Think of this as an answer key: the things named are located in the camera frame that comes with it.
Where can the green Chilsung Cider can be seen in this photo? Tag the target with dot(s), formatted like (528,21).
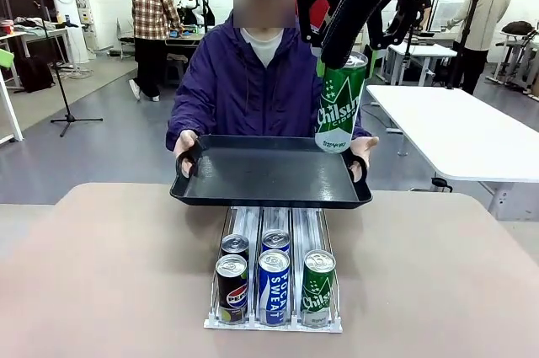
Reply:
(339,113)
(318,290)

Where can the black plastic serving tray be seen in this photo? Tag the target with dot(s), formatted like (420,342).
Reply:
(269,177)

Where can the black Pepsi can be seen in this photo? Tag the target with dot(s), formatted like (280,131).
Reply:
(231,290)
(234,244)

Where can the person's right forearm purple sleeve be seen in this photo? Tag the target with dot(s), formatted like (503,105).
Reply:
(179,124)

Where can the person's left forearm purple sleeve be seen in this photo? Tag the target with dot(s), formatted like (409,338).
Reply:
(362,128)

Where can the person in beige top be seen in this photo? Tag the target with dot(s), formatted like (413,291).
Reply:
(492,8)

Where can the person in purple jacket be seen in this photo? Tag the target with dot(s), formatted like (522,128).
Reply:
(236,92)

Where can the person's left hand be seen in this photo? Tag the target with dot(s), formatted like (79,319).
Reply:
(365,147)

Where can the person's right hand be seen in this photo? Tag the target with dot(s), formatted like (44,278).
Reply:
(185,143)

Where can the white work table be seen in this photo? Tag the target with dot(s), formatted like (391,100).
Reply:
(421,49)

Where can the tall black tripod stand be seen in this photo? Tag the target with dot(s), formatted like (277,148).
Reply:
(467,29)

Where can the large white table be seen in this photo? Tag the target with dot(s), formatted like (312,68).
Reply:
(455,130)

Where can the small black tripod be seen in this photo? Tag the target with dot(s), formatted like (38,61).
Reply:
(205,0)

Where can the black bag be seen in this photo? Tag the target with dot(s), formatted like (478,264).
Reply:
(35,73)
(518,27)

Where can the dark stool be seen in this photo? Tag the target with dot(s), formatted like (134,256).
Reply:
(174,71)

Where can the man in plaid shirt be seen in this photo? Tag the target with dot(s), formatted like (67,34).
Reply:
(151,8)

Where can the clear can dispenser rack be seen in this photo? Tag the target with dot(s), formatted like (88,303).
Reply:
(305,227)

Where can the blue Pocari Sweat can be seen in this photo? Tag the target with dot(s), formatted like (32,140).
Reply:
(273,290)
(275,240)

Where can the black microphone stand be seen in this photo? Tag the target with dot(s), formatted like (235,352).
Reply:
(68,115)

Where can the cluttered white desk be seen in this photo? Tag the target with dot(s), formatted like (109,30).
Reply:
(42,31)

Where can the red cup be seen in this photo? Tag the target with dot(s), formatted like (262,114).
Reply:
(6,28)

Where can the bright green flat object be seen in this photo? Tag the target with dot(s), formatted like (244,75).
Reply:
(5,58)

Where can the white desk with leg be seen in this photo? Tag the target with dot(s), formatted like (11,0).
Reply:
(12,118)

